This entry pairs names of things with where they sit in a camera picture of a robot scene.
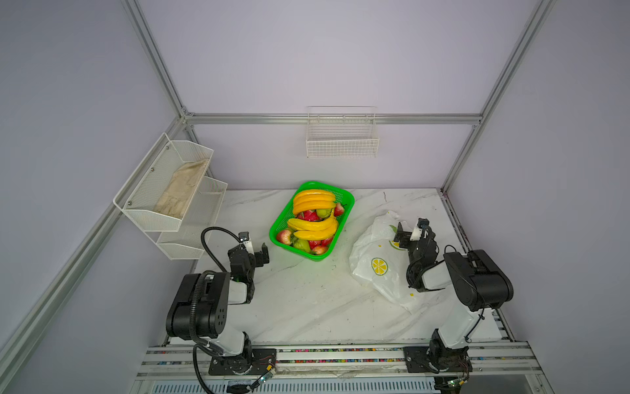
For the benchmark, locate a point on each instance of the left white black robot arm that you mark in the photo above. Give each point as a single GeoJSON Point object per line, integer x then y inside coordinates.
{"type": "Point", "coordinates": [199, 313]}

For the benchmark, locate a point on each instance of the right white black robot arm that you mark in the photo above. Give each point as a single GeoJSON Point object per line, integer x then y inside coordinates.
{"type": "Point", "coordinates": [479, 284]}

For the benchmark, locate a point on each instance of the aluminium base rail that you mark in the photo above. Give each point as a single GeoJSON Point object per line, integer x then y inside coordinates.
{"type": "Point", "coordinates": [496, 367]}

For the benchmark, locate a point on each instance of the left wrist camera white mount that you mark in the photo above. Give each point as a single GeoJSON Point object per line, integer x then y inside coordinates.
{"type": "Point", "coordinates": [246, 242]}

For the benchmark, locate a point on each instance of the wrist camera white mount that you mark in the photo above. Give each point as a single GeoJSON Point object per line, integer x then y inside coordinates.
{"type": "Point", "coordinates": [246, 242]}
{"type": "Point", "coordinates": [420, 231]}

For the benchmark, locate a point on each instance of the upper white mesh shelf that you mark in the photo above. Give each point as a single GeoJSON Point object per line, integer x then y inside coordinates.
{"type": "Point", "coordinates": [139, 195]}

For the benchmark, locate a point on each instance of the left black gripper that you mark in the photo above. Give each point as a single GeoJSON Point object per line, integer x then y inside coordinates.
{"type": "Point", "coordinates": [257, 256]}

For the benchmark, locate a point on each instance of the green pear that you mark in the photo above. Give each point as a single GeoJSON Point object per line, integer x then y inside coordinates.
{"type": "Point", "coordinates": [301, 245]}

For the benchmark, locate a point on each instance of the green plastic basket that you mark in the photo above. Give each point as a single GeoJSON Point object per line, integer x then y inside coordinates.
{"type": "Point", "coordinates": [344, 204]}

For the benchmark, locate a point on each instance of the yellow banana bunch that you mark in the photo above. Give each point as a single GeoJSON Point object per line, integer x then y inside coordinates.
{"type": "Point", "coordinates": [313, 231]}
{"type": "Point", "coordinates": [313, 200]}

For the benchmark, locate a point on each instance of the lower white mesh shelf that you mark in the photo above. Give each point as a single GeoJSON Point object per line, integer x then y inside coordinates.
{"type": "Point", "coordinates": [185, 244]}

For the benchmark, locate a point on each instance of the white lemon print plastic bag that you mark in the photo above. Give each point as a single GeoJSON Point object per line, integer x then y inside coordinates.
{"type": "Point", "coordinates": [377, 261]}

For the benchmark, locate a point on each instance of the green guava fruit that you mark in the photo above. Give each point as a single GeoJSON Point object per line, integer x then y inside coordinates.
{"type": "Point", "coordinates": [324, 213]}

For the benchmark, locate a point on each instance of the white mesh shelf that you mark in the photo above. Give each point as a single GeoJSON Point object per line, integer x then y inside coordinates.
{"type": "Point", "coordinates": [139, 195]}
{"type": "Point", "coordinates": [185, 244]}

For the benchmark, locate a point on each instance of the red dragon fruit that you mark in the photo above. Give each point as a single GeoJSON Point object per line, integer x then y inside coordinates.
{"type": "Point", "coordinates": [308, 216]}

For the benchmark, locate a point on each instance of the white wire wall basket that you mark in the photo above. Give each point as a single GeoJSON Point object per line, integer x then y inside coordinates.
{"type": "Point", "coordinates": [341, 132]}

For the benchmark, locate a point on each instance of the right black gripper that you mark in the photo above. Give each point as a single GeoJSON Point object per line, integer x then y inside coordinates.
{"type": "Point", "coordinates": [407, 236]}

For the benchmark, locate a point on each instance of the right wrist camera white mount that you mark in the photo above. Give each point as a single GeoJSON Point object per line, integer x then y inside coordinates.
{"type": "Point", "coordinates": [420, 231]}

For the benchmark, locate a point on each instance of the beige cloth in shelf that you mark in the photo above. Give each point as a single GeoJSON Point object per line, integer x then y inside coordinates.
{"type": "Point", "coordinates": [175, 200]}

